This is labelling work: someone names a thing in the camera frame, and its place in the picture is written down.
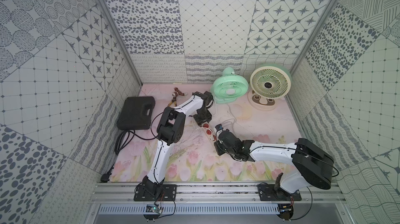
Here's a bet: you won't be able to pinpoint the cream power strip red sockets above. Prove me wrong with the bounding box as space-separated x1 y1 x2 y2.
202 123 216 142

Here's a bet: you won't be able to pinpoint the white fan cable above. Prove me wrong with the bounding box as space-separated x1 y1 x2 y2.
214 97 238 131

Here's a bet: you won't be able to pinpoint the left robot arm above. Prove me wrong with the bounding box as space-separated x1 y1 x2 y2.
142 91 214 197

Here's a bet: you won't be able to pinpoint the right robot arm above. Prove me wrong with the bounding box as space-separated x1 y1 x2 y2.
214 125 335 194

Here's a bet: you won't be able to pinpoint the mint green desk fan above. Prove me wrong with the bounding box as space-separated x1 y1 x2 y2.
211 67 249 104

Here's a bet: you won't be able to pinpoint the cream round desk fan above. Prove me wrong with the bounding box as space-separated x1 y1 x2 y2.
247 64 292 111

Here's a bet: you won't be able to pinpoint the black plastic tool case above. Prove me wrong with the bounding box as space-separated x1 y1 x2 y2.
117 96 156 130

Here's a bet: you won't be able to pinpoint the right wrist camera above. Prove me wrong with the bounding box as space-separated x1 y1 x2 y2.
215 124 224 132

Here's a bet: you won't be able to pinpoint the yellow handled pliers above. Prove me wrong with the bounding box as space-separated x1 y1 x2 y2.
168 87 188 107

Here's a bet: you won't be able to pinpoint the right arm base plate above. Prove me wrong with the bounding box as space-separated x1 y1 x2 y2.
257 183 302 202

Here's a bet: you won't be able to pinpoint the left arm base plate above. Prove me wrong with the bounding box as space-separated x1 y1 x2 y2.
134 183 177 202

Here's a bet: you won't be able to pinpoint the black power strip cable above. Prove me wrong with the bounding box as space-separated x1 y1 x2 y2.
100 114 194 183

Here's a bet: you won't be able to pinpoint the aluminium rail frame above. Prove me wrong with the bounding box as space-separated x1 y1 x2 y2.
89 181 346 204

